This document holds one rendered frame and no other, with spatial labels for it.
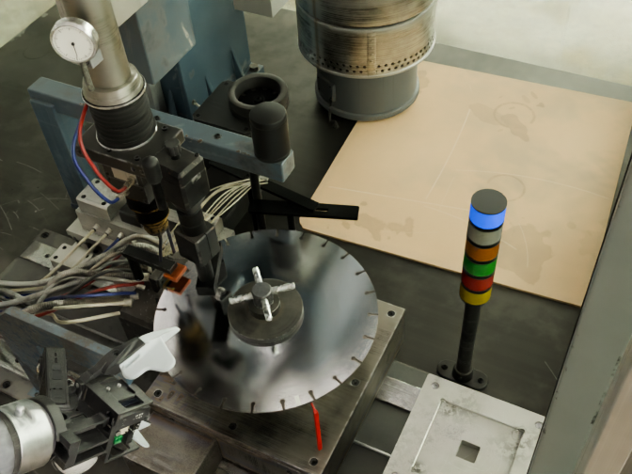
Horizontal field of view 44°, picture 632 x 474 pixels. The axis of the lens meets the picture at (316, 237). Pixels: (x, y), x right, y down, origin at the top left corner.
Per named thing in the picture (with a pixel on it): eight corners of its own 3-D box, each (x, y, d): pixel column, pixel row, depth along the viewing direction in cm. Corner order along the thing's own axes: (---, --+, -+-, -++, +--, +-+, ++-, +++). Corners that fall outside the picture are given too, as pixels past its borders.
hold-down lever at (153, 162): (192, 145, 91) (174, 134, 92) (156, 169, 87) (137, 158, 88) (188, 194, 97) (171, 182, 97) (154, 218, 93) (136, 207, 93)
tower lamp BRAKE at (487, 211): (509, 211, 100) (512, 194, 98) (497, 234, 97) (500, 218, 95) (475, 200, 102) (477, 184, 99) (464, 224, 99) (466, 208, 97)
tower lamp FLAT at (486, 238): (505, 228, 102) (508, 212, 100) (495, 251, 100) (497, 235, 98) (473, 217, 104) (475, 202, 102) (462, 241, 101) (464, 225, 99)
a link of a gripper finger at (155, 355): (203, 349, 96) (147, 401, 92) (172, 323, 99) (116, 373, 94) (198, 335, 93) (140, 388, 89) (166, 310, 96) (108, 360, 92)
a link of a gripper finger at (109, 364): (152, 357, 96) (98, 407, 92) (143, 350, 97) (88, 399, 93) (143, 337, 92) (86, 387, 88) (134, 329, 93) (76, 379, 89)
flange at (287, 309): (223, 342, 110) (220, 332, 109) (233, 281, 118) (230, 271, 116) (300, 343, 110) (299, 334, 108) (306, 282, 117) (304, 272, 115)
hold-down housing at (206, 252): (227, 251, 106) (203, 139, 91) (205, 274, 103) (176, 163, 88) (197, 235, 108) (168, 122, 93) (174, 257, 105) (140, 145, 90)
